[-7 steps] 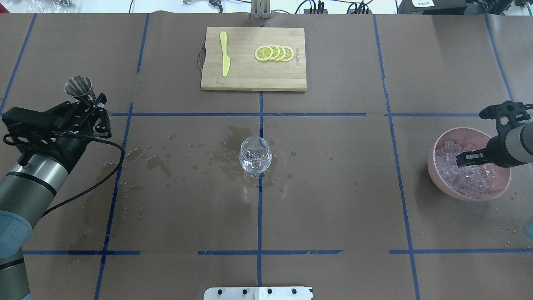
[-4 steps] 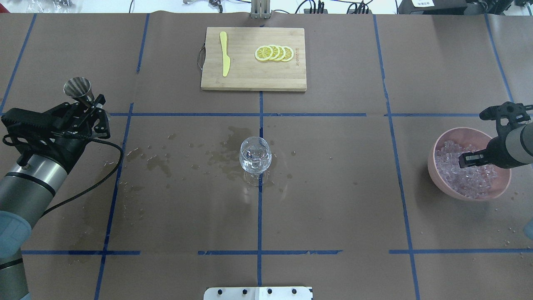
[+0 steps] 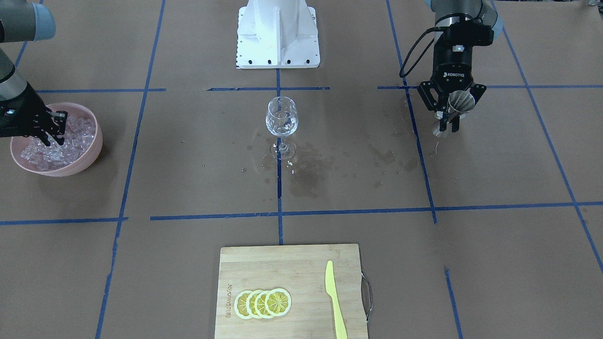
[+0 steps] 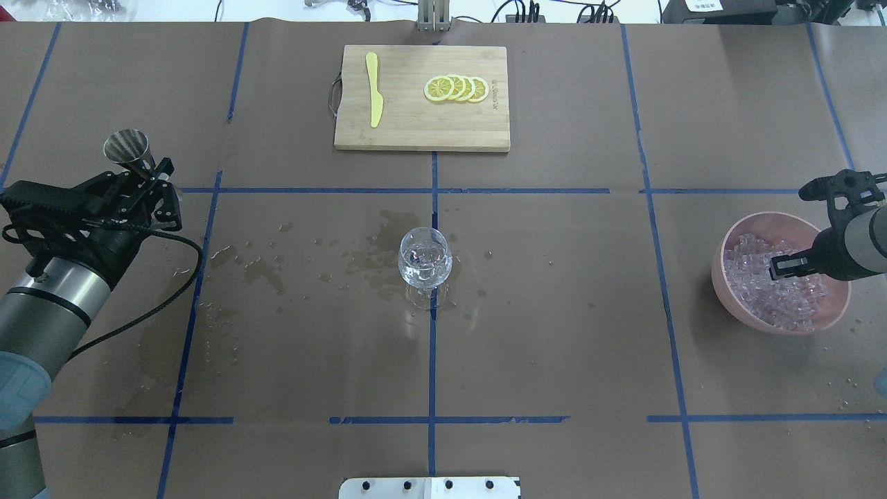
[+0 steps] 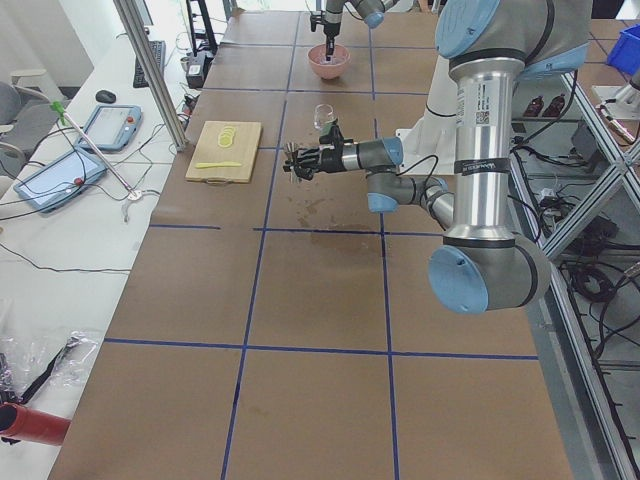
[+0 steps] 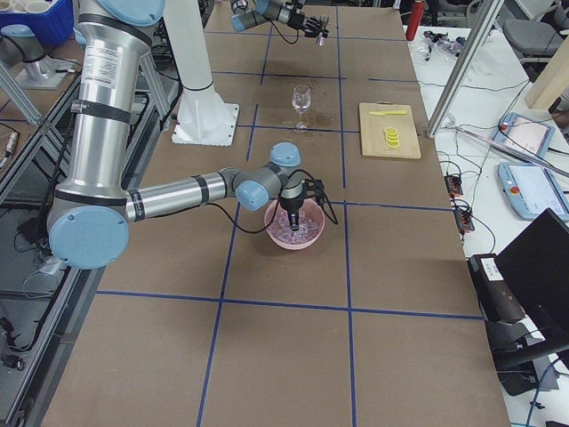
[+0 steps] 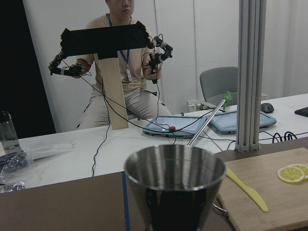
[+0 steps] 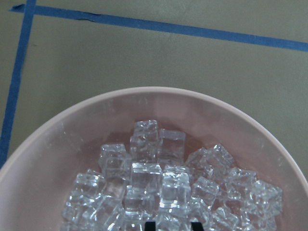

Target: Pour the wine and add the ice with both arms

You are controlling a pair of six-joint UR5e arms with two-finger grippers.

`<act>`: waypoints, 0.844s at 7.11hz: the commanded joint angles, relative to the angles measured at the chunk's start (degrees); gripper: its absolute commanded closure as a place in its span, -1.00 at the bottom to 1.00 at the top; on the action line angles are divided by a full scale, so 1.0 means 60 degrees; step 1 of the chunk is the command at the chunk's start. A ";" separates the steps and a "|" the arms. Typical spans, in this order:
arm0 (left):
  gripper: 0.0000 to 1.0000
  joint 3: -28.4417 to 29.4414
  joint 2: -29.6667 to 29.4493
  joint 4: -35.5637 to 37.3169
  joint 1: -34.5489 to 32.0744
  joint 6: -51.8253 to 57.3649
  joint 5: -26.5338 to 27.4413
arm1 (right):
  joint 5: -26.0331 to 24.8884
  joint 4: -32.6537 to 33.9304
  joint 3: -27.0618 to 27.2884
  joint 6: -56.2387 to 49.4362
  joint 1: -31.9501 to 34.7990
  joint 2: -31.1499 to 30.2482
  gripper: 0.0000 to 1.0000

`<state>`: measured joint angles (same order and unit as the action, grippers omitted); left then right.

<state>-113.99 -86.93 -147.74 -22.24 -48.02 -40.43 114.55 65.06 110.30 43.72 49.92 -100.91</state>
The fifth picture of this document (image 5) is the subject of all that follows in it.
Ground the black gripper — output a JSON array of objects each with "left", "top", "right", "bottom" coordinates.
[
  {"left": 322, "top": 10, "right": 342, "bottom": 62},
  {"left": 283, "top": 141, "right": 345, "bottom": 183}
]

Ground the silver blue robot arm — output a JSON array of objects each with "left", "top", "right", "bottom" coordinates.
[
  {"left": 312, "top": 0, "right": 397, "bottom": 61},
  {"left": 283, "top": 1, "right": 592, "bottom": 314}
]

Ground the pile of clear ice cubes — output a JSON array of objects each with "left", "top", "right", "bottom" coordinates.
[{"left": 309, "top": 45, "right": 347, "bottom": 66}]

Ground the clear wine glass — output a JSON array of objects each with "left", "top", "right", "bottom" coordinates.
[{"left": 313, "top": 103, "right": 335, "bottom": 131}]

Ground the pink bowl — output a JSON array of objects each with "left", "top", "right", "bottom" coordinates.
[{"left": 307, "top": 44, "right": 351, "bottom": 80}]

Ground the bamboo cutting board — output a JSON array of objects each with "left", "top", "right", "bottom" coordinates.
[{"left": 185, "top": 121, "right": 262, "bottom": 183}]

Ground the yellow plastic knife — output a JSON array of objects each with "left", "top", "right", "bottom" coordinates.
[{"left": 195, "top": 161, "right": 243, "bottom": 169}]

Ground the black box device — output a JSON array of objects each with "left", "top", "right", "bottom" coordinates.
[{"left": 185, "top": 51, "right": 214, "bottom": 89}]

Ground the metal rod with green tip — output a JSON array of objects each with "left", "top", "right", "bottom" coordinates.
[{"left": 50, "top": 101, "right": 143, "bottom": 202}]

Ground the black keyboard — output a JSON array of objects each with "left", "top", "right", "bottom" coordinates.
[{"left": 132, "top": 40, "right": 167, "bottom": 89}]

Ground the upper blue teach pendant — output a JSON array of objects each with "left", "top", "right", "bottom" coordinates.
[{"left": 82, "top": 105, "right": 142, "bottom": 153}]

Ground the blue teach pendant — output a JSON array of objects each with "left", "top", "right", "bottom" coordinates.
[
  {"left": 13, "top": 149, "right": 107, "bottom": 213},
  {"left": 82, "top": 105, "right": 142, "bottom": 153}
]

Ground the black computer mouse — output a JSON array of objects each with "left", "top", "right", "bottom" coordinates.
[{"left": 95, "top": 90, "right": 117, "bottom": 104}]

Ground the lower blue teach pendant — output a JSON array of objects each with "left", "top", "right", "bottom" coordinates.
[{"left": 13, "top": 149, "right": 107, "bottom": 213}]

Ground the grey office chair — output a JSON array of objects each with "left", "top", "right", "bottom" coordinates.
[{"left": 1, "top": 68, "right": 67, "bottom": 179}]

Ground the blue storage bin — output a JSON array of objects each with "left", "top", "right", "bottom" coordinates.
[{"left": 606, "top": 24, "right": 640, "bottom": 75}]

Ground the clear plastic bag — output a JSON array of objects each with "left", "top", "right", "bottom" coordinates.
[{"left": 1, "top": 298, "right": 103, "bottom": 418}]

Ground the red cylinder bottle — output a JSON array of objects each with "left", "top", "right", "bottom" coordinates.
[{"left": 1, "top": 403, "right": 71, "bottom": 446}]

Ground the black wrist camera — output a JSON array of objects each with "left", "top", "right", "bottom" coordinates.
[
  {"left": 309, "top": 11, "right": 324, "bottom": 32},
  {"left": 319, "top": 119, "right": 344, "bottom": 148}
]

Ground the white pedestal column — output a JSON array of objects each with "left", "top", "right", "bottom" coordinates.
[{"left": 395, "top": 56, "right": 457, "bottom": 175}]

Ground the aluminium frame post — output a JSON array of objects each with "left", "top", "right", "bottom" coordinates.
[{"left": 113, "top": 0, "right": 188, "bottom": 152}]

